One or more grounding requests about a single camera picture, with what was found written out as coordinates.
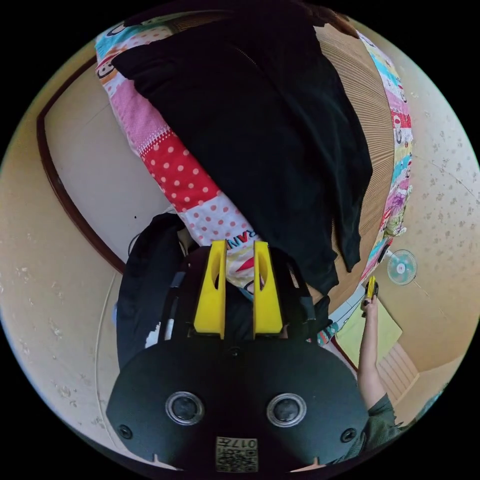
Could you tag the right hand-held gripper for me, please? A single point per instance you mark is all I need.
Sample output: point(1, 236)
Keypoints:
point(375, 290)

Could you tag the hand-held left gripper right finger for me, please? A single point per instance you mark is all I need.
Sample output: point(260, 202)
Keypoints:
point(268, 303)

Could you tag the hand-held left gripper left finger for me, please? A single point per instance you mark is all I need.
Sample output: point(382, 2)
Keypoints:
point(210, 300)

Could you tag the black pants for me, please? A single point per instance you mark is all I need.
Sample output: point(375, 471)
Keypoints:
point(255, 142)

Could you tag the person's right forearm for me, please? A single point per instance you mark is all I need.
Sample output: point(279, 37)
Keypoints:
point(369, 360)

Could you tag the person's right hand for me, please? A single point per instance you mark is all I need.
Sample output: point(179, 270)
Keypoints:
point(368, 306)

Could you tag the light blue fan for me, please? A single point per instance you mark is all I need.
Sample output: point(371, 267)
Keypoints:
point(402, 267)

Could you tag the person's body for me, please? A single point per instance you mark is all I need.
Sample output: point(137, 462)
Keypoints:
point(150, 285)

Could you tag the white door with brown frame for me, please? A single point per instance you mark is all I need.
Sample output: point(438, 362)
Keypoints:
point(86, 157)

